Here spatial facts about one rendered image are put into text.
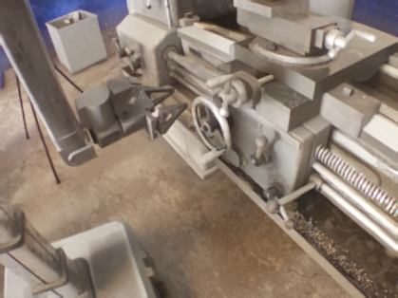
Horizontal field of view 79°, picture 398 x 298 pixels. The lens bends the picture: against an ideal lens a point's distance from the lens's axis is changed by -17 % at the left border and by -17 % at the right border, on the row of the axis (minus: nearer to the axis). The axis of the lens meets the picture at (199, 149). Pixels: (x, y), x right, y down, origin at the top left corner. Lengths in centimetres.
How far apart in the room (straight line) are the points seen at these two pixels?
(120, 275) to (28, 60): 90
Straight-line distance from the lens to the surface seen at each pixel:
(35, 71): 45
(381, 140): 77
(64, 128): 52
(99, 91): 54
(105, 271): 119
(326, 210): 110
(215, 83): 66
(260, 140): 72
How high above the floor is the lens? 127
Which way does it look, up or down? 43 degrees down
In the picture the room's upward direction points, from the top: 7 degrees counter-clockwise
